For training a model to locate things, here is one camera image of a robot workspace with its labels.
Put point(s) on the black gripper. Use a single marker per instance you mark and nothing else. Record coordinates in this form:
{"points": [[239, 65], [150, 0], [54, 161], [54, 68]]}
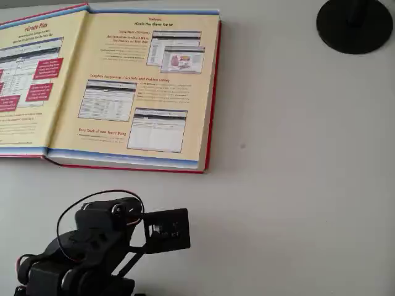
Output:
{"points": [[98, 213]]}

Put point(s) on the red hardcover anatomy textbook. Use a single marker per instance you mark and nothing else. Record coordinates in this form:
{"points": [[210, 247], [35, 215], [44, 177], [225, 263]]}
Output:
{"points": [[139, 92]]}

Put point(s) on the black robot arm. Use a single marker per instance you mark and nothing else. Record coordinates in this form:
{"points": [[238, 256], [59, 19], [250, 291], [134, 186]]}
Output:
{"points": [[77, 271]]}

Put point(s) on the black round stand base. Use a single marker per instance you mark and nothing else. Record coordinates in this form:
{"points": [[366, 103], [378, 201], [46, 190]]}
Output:
{"points": [[355, 31]]}

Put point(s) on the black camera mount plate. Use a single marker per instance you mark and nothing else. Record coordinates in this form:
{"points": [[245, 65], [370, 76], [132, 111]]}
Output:
{"points": [[168, 228]]}

